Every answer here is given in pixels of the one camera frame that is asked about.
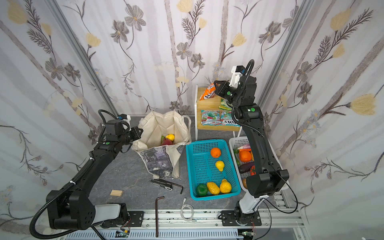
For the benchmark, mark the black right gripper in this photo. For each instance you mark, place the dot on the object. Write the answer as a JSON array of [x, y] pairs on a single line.
[[221, 88]]

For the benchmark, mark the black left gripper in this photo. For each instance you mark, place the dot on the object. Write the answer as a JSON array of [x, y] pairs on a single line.
[[135, 133]]

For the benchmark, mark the orange candy bag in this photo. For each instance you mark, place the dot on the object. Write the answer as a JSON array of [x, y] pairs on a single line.
[[209, 92]]

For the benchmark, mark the cream canvas tote bag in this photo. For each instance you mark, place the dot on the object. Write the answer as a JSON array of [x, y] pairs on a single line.
[[163, 161]]

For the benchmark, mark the small yellow lemon top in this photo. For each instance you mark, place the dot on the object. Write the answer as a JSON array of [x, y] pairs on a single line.
[[170, 137]]

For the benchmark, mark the green yellow candy bag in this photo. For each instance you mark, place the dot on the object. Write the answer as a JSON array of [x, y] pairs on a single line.
[[224, 105]]

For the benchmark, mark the pink dragon fruit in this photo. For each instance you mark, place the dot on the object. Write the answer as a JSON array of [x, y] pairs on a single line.
[[166, 142]]

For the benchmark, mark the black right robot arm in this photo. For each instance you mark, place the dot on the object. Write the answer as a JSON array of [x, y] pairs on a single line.
[[269, 177]]

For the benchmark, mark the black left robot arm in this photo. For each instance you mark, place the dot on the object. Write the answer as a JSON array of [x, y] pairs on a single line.
[[70, 209]]

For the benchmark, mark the teal mint candy bag right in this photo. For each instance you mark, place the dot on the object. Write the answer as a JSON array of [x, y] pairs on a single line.
[[227, 120]]

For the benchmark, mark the white wooden two-tier shelf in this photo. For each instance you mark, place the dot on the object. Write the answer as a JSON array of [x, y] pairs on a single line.
[[211, 104]]

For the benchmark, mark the white plastic basket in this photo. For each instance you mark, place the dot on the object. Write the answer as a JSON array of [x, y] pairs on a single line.
[[234, 144]]

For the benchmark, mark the small wooden block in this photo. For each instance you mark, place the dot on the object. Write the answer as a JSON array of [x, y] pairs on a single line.
[[116, 193]]

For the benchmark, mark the orange fruit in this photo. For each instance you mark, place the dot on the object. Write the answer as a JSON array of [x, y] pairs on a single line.
[[215, 152]]

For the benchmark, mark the black utility knife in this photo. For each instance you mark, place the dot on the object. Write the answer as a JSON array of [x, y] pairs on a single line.
[[163, 184]]

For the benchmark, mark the yellow lemon middle lower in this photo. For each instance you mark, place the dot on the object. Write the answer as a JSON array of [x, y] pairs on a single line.
[[220, 165]]

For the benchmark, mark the purple eggplant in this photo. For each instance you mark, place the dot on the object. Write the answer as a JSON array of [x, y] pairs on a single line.
[[245, 167]]

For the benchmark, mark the small black hex key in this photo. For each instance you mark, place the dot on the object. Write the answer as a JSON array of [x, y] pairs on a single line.
[[173, 184]]

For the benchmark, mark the large black hex key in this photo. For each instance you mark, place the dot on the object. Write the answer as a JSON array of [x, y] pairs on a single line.
[[157, 214]]

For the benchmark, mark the red tomato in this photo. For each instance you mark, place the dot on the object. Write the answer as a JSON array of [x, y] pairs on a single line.
[[253, 171]]

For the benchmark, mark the teal plastic basket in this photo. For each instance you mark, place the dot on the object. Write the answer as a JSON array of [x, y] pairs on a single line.
[[202, 169]]

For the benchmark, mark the brown potato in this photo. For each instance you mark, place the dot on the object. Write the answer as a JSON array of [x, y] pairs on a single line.
[[244, 181]]

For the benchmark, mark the yellow pear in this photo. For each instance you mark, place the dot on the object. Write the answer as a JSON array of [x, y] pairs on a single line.
[[225, 187]]

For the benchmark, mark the small green circuit board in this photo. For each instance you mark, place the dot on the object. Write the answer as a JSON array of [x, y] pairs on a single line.
[[122, 234]]

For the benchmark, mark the green lime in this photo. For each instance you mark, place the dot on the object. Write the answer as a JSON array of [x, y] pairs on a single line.
[[202, 190]]

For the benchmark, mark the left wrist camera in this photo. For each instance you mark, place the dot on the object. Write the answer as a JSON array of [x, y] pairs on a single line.
[[124, 117]]

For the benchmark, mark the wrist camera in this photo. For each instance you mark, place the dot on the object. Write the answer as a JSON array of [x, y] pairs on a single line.
[[124, 117], [237, 73]]

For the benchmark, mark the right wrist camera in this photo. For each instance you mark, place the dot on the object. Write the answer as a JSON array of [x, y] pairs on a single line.
[[237, 73]]

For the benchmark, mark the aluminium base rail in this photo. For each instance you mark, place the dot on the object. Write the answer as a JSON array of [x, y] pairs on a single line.
[[205, 225]]

